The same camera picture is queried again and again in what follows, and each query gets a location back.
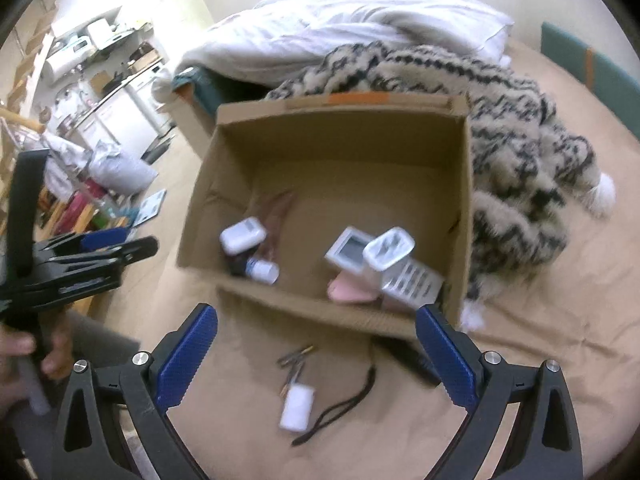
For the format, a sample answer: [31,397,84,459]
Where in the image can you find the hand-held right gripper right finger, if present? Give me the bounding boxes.
[415,304,585,480]

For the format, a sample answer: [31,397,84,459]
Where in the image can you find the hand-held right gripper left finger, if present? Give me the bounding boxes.
[50,302,219,480]

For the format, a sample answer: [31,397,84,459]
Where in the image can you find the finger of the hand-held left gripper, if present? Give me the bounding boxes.
[75,226,134,256]
[102,236,160,273]

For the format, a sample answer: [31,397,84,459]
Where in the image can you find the silver calculator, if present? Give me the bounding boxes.
[380,257,446,313]

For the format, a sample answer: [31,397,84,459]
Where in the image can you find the small dark bottle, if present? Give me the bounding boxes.
[227,252,253,277]

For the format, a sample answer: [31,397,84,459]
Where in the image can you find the white earbuds case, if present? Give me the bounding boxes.
[219,216,267,256]

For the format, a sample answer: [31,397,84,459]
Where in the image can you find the white digital display device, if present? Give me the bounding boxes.
[324,226,373,275]

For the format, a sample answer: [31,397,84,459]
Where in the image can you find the cardboard box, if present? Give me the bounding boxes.
[176,91,473,343]

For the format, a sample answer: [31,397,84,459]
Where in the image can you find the person's left hand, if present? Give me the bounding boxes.
[0,314,74,407]

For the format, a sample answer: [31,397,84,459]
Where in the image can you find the pile of colourful items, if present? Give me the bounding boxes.
[40,187,137,241]

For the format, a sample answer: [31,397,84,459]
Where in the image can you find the blue white paper packet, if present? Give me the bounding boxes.
[131,189,168,228]

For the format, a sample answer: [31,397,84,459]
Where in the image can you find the person's grey pants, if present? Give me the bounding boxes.
[10,307,143,463]

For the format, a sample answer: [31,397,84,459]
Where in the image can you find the grey plastic bag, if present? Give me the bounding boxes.
[87,142,159,194]

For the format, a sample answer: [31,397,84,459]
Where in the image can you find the dark floor mat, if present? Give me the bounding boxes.
[141,135,177,165]

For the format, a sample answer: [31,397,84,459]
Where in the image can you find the small white pill bottle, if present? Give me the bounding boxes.
[247,257,280,285]

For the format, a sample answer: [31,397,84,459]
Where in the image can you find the pink soft object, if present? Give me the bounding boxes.
[327,272,383,306]

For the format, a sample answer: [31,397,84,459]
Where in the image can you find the small white device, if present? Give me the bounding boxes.
[278,384,316,432]

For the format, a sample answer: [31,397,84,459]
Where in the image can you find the white cabinet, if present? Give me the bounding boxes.
[75,76,176,147]

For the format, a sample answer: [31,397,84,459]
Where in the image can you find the wooden chair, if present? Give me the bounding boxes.
[0,107,46,137]

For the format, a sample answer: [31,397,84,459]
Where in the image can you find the green padded bed panel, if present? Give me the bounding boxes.
[171,67,266,136]
[540,21,640,141]

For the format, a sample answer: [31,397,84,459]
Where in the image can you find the cluttered kitchen shelf rack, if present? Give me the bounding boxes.
[37,5,167,126]

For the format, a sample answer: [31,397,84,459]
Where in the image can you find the black cream patterned fleece blanket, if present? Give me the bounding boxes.
[265,42,617,331]

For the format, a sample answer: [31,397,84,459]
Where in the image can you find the white duvet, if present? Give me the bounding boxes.
[152,0,516,102]

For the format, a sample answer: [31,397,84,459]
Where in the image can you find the black lanyard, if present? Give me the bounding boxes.
[291,364,378,447]

